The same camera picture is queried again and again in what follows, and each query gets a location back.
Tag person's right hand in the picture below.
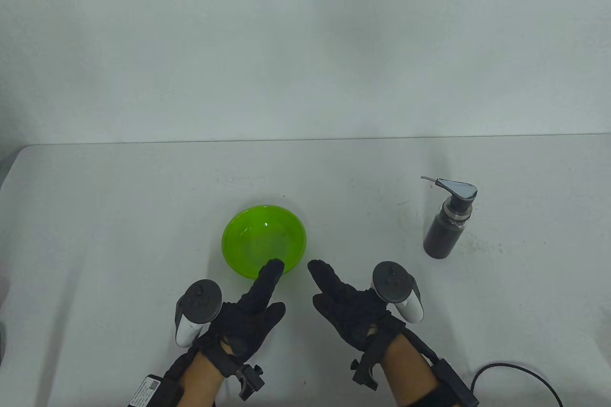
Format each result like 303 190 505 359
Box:
307 260 407 353

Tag person's left hand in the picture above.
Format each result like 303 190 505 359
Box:
202 259 286 370

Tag green plastic bowl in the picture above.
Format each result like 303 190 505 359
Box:
221 205 307 280

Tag dark sauce pump bottle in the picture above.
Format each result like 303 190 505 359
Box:
420 176 479 260

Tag person's left forearm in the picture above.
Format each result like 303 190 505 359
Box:
179 354 226 407

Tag person's right forearm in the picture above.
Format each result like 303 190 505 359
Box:
381 333 441 407

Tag white and black right controller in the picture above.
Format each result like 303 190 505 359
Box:
371 261 424 324

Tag white and black controller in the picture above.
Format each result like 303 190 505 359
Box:
175 279 224 348
371 261 424 324

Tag white and black left controller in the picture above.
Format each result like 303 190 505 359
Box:
175 279 224 348

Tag black box with white label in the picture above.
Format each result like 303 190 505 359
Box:
126 373 185 407

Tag plain black box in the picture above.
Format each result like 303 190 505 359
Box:
430 358 481 407

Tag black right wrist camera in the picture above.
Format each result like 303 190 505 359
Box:
350 352 380 390

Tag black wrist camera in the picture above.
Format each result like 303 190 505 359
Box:
350 352 380 390
236 364 266 402

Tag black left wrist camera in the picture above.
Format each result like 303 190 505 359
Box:
236 364 266 402

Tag black cable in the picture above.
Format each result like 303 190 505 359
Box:
470 363 565 407

